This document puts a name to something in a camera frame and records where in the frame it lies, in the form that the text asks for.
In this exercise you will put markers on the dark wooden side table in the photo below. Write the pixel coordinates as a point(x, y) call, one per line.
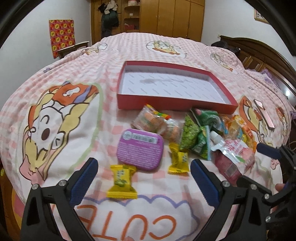
point(63, 52)

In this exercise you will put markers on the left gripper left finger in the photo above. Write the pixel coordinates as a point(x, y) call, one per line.
point(38, 222)

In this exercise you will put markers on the red yellow patterned wall hanging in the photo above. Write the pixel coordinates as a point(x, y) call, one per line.
point(61, 35)

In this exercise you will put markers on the framed wall picture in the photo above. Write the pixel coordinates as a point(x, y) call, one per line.
point(259, 17)

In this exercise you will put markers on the clear orange biscuit packet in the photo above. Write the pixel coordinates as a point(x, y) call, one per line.
point(149, 119)

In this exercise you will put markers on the dark wooden headboard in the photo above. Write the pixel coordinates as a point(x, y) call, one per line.
point(258, 56)

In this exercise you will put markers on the blue-edged clear candy packet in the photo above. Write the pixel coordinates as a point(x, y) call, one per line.
point(231, 128)

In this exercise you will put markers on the dark green snack packet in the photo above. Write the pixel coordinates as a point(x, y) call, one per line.
point(208, 118)

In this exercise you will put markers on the pink checked cartoon bedspread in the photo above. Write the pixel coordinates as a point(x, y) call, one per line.
point(68, 113)

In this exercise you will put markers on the green pea snack packet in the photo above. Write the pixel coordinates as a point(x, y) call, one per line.
point(195, 138)

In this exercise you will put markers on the pink smartphone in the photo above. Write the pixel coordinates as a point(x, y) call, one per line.
point(264, 114)

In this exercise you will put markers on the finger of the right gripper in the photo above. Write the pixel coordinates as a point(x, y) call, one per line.
point(266, 150)

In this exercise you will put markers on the small clear orange snack packet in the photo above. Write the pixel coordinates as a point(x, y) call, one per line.
point(171, 130)

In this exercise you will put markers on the yellow candy packet small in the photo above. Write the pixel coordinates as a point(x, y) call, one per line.
point(179, 160)

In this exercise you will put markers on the hanging dark clothes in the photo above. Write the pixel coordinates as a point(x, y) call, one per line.
point(109, 18)

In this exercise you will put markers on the wooden wardrobe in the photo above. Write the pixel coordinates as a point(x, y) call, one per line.
point(167, 18)

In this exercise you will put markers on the purple metal tin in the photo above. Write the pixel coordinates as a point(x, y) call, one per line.
point(141, 149)

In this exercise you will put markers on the pink drink pouch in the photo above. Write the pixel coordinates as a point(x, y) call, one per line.
point(233, 158)

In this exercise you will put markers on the red shallow cardboard box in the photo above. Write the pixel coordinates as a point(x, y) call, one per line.
point(167, 86)

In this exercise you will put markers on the person's hand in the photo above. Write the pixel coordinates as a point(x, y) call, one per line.
point(279, 187)

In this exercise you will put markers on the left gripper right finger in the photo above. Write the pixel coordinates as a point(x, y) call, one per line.
point(221, 195)

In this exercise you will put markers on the orange jelly snack packet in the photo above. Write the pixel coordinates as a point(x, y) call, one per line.
point(246, 134)

